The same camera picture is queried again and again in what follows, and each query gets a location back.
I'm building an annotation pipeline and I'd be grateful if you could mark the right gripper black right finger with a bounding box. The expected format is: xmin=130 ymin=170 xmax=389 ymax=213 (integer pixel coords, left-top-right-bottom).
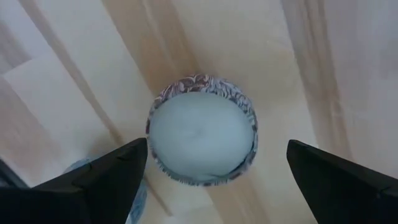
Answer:
xmin=285 ymin=139 xmax=398 ymax=224

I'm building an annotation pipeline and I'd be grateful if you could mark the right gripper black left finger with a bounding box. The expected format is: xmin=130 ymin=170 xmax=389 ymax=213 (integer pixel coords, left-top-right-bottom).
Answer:
xmin=0 ymin=138 xmax=149 ymax=224

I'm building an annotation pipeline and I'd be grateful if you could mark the brown patterned bowl candle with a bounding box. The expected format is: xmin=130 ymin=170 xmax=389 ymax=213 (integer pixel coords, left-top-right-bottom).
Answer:
xmin=145 ymin=73 xmax=259 ymax=187

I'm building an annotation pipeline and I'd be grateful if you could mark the black aluminium rig frame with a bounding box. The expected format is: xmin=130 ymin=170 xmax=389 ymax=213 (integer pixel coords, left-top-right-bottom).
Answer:
xmin=0 ymin=158 xmax=30 ymax=189

